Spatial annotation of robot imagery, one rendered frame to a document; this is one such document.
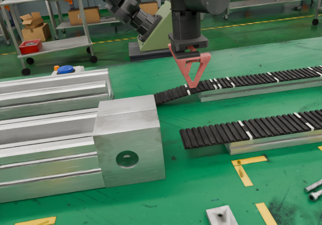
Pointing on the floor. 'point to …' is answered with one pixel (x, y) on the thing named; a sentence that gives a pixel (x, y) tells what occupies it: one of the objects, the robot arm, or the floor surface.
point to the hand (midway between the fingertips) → (189, 77)
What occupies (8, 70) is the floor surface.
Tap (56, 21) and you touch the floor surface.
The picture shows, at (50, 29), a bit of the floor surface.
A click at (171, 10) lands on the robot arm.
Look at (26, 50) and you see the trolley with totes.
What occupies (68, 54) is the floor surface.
